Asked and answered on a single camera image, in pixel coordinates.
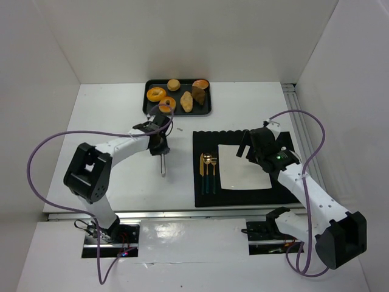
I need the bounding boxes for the grey metal tongs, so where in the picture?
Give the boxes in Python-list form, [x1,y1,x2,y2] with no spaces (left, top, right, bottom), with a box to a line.
[160,154,166,178]

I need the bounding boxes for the long yellow bread roll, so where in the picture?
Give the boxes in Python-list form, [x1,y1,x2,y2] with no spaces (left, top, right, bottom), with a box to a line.
[180,91,193,113]

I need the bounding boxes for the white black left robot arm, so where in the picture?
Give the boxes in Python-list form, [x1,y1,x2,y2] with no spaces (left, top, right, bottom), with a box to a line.
[63,113,171,243]

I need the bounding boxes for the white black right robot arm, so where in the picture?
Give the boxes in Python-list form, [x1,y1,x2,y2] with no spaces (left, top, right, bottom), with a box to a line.
[236,120,367,269]

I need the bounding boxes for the black rectangular bread tray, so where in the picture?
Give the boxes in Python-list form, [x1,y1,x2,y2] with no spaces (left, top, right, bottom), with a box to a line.
[142,78,212,116]

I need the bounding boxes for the orange white-centred donut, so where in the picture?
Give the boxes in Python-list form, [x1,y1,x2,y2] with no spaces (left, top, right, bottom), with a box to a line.
[159,96,176,114]

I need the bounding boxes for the white square plate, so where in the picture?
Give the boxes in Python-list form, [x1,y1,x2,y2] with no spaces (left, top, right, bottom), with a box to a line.
[218,144,272,190]

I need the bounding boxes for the orange glazed donut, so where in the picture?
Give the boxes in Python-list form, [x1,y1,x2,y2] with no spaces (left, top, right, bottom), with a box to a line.
[146,87,167,102]

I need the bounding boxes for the small round tan bun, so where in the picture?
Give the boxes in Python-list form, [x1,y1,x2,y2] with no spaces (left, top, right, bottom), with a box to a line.
[167,79,181,92]

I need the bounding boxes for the brown chocolate croissant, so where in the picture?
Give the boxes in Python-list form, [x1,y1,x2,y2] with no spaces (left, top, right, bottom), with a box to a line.
[191,86,206,106]

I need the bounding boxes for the black scalloped placemat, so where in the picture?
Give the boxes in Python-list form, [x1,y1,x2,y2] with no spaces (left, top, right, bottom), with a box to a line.
[192,130,298,207]

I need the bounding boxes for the orange sesame burger bun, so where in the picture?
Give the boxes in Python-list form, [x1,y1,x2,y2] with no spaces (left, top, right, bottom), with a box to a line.
[192,79,209,90]

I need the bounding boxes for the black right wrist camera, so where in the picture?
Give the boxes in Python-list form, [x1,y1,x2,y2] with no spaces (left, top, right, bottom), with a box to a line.
[267,148,300,171]

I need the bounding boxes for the aluminium rail right side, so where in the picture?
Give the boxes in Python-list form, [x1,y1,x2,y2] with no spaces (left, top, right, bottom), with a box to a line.
[281,83,325,188]

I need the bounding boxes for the gold fork green handle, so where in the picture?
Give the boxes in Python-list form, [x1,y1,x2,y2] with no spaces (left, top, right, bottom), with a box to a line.
[211,152,218,195]

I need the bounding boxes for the gold spoon green handle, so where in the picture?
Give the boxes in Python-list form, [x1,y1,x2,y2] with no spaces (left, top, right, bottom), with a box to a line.
[204,153,212,193]

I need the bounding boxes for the gold knife green handle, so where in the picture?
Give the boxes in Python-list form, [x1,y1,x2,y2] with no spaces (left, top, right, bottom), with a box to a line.
[199,153,205,195]

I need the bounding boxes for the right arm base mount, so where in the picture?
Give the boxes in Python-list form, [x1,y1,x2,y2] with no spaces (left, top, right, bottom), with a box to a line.
[241,221,300,256]

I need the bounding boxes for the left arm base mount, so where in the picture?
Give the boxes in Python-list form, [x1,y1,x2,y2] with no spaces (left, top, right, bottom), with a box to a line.
[74,219,140,259]

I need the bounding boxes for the aluminium rail front edge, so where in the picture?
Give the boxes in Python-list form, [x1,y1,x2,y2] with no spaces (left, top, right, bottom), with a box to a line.
[47,208,314,222]

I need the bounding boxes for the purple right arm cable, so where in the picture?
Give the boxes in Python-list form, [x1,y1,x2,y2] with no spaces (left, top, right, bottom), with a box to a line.
[267,109,328,278]

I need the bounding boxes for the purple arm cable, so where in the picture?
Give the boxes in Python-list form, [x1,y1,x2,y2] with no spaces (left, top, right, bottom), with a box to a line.
[267,109,328,278]
[26,103,176,285]

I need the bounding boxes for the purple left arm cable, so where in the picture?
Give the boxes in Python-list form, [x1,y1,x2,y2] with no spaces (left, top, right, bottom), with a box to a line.
[26,103,176,285]

